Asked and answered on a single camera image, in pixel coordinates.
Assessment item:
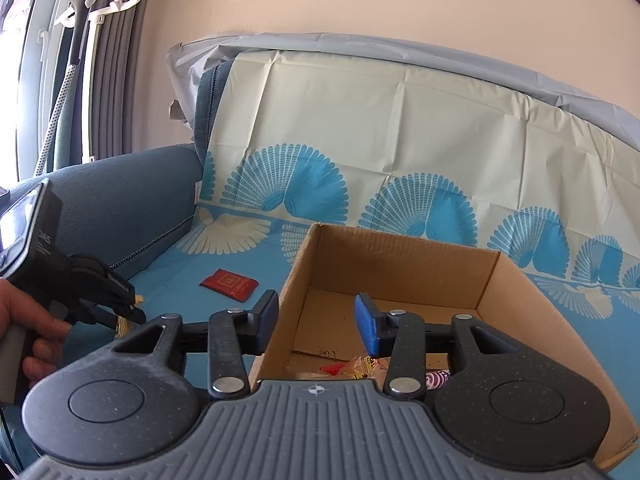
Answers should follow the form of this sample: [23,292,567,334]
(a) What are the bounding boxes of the red snack packet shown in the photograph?
[200,269,258,302]

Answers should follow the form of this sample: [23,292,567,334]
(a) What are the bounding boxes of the clear bag of round biscuits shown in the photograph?
[286,353,390,387]

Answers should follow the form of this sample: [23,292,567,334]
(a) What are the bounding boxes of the yellow snack bar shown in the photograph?
[113,294,147,338]

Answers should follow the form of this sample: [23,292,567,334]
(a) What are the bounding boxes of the left hand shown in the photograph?
[0,278,72,388]

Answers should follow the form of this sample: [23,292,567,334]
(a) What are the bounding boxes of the purple wrapped candy bar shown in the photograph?
[425,370,450,390]

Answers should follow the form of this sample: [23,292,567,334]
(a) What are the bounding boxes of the brown cardboard box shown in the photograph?
[250,224,639,469]

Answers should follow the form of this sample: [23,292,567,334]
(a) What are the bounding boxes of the blue fabric sofa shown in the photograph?
[50,61,232,321]

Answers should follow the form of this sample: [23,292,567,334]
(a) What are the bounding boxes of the white garment steamer stand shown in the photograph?
[34,0,141,177]

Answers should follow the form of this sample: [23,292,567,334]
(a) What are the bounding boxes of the grey curtain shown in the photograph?
[79,0,146,162]

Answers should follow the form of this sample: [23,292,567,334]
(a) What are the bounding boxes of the blue white patterned cover sheet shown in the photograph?
[64,49,640,386]

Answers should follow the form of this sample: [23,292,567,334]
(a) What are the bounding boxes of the grey plastic sheet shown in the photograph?
[166,31,640,149]

